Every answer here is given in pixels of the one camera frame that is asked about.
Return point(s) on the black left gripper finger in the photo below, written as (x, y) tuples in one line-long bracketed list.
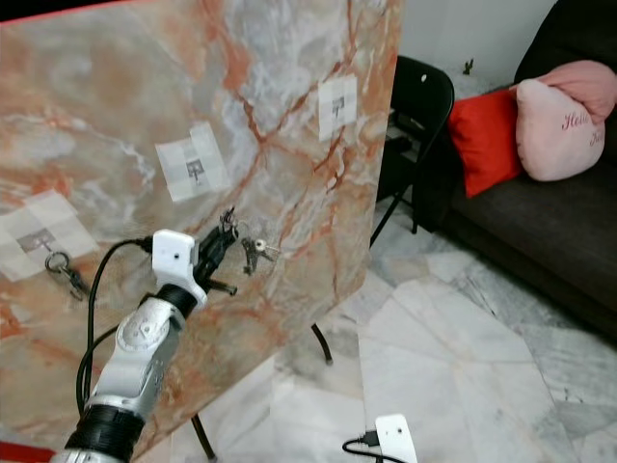
[(214, 236), (227, 238)]

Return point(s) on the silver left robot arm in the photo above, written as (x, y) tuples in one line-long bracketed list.
[(145, 352)]

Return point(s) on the white taped grey hook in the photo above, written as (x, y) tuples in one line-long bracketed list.
[(337, 92), (24, 241), (178, 159)]

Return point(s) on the black board stand leg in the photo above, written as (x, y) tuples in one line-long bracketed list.
[(322, 344), (203, 439)]

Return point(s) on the orange marble pattern board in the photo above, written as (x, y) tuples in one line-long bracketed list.
[(116, 106)]

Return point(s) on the black folding chair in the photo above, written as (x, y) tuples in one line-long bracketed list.
[(429, 92)]

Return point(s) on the red plastic stool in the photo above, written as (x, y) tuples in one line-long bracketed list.
[(19, 453)]

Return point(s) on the red cushion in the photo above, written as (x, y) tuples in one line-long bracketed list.
[(487, 145)]

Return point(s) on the small dark figurine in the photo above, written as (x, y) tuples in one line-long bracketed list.
[(469, 67)]

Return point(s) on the dark grey sofa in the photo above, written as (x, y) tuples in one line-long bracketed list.
[(540, 241)]

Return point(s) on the pink cushion with lettering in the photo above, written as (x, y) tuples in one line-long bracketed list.
[(554, 145)]

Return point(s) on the plain pink cushion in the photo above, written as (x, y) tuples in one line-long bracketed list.
[(583, 79)]

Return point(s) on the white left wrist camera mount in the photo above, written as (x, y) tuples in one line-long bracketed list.
[(174, 258)]

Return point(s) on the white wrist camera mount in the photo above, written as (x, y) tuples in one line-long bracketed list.
[(174, 258), (397, 439)]

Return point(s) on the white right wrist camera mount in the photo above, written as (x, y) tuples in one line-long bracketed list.
[(397, 439)]

